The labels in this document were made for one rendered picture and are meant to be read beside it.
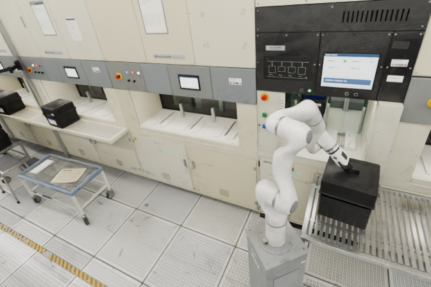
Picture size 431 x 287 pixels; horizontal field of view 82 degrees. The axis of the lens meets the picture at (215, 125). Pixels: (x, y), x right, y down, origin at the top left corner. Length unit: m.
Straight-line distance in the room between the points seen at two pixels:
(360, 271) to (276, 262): 1.12
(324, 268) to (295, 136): 1.59
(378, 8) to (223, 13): 0.87
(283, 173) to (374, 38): 0.89
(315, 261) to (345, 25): 1.85
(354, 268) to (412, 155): 1.08
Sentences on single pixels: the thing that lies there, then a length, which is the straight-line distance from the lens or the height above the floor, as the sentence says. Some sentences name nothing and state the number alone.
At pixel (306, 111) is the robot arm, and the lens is 1.23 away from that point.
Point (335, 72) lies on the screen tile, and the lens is 1.71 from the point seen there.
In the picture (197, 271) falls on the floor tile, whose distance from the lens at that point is 2.47.
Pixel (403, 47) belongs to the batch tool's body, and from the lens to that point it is 1.69.
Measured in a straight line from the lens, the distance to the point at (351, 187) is 1.62.
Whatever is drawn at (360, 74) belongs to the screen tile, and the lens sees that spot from 1.72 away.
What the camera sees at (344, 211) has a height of 0.86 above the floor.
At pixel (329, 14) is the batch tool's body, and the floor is 1.89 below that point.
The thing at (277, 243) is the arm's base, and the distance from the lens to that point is 1.60.
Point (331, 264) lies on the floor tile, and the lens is 2.55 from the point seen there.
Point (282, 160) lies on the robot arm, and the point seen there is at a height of 1.38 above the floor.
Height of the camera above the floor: 2.15
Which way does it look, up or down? 31 degrees down
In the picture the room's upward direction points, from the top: 7 degrees counter-clockwise
